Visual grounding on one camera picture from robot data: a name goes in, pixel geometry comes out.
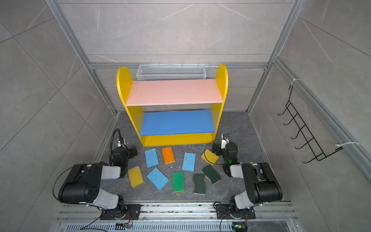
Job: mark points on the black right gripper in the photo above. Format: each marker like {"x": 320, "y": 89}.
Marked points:
{"x": 217, "y": 148}

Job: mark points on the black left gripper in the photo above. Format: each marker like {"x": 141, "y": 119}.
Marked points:
{"x": 129, "y": 152}

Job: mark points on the yellow sponge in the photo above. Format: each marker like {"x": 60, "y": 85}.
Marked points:
{"x": 135, "y": 176}
{"x": 209, "y": 157}

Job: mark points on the dark green sponge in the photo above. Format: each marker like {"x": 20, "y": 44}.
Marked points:
{"x": 211, "y": 174}
{"x": 199, "y": 184}

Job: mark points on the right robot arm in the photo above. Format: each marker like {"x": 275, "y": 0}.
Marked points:
{"x": 261, "y": 185}

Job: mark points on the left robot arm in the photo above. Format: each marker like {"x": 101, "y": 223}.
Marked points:
{"x": 82, "y": 184}

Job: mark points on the yellow shelf with coloured boards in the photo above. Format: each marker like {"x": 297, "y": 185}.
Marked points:
{"x": 176, "y": 127}

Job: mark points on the blue sponge upper left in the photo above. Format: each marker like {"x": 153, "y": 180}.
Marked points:
{"x": 151, "y": 158}

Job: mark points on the blue sponge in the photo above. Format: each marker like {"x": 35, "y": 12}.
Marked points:
{"x": 151, "y": 158}
{"x": 158, "y": 178}
{"x": 189, "y": 162}

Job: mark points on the blue sponge middle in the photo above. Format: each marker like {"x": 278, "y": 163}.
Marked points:
{"x": 189, "y": 162}

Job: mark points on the blue sponge lower left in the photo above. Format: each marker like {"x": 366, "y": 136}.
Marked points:
{"x": 158, "y": 178}

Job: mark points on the orange sponge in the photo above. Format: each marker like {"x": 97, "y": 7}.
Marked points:
{"x": 168, "y": 155}

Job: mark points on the bright green sponge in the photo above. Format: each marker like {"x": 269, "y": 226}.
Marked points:
{"x": 178, "y": 182}

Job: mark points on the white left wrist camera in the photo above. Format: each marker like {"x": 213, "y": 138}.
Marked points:
{"x": 121, "y": 142}

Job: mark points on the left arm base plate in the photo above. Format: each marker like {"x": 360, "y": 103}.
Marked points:
{"x": 128, "y": 211}

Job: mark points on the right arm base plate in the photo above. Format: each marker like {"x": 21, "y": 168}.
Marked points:
{"x": 225, "y": 211}

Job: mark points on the aluminium mounting rail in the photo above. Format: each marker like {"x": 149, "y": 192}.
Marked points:
{"x": 182, "y": 217}

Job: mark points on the black wire hook rack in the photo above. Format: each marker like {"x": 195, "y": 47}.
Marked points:
{"x": 304, "y": 131}

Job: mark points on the white wire mesh basket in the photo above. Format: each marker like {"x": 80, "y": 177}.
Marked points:
{"x": 152, "y": 72}

